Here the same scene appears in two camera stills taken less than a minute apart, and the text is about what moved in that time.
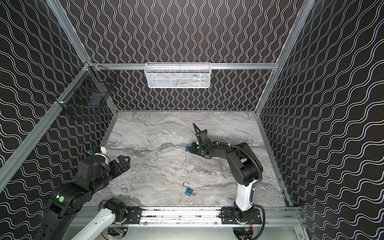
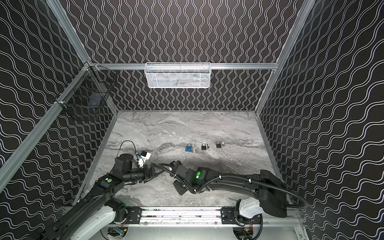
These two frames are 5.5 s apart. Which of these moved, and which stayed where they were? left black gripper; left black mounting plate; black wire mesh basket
Moved: left black gripper
Stayed: left black mounting plate; black wire mesh basket
